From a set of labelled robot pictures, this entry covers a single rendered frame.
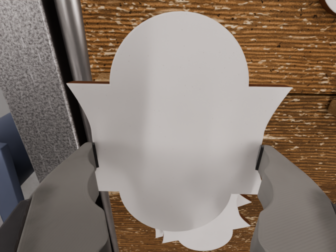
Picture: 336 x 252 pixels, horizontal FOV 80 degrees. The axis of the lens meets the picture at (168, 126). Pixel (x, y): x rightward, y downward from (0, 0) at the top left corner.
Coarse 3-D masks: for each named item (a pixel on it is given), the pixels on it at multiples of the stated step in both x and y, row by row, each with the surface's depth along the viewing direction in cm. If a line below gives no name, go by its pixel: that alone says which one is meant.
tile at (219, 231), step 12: (228, 204) 25; (228, 216) 26; (240, 216) 26; (204, 228) 27; (216, 228) 27; (228, 228) 27; (168, 240) 28; (180, 240) 28; (192, 240) 28; (204, 240) 28; (216, 240) 28; (228, 240) 28
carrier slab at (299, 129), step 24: (288, 96) 23; (312, 96) 23; (288, 120) 25; (312, 120) 25; (288, 144) 26; (312, 144) 26; (312, 168) 28; (120, 216) 33; (120, 240) 36; (144, 240) 36; (240, 240) 36
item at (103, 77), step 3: (102, 72) 22; (99, 75) 21; (102, 75) 21; (105, 75) 21; (108, 75) 21; (96, 78) 20; (99, 78) 20; (102, 78) 20; (105, 78) 20; (108, 78) 20
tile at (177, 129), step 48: (144, 48) 10; (192, 48) 10; (240, 48) 10; (96, 96) 11; (144, 96) 11; (192, 96) 11; (240, 96) 11; (96, 144) 12; (144, 144) 12; (192, 144) 12; (240, 144) 12; (144, 192) 14; (192, 192) 14; (240, 192) 14
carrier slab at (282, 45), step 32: (96, 0) 19; (128, 0) 19; (160, 0) 19; (192, 0) 19; (224, 0) 19; (256, 0) 19; (288, 0) 19; (96, 32) 21; (128, 32) 21; (256, 32) 20; (288, 32) 20; (320, 32) 20; (96, 64) 22; (256, 64) 22; (288, 64) 22; (320, 64) 22
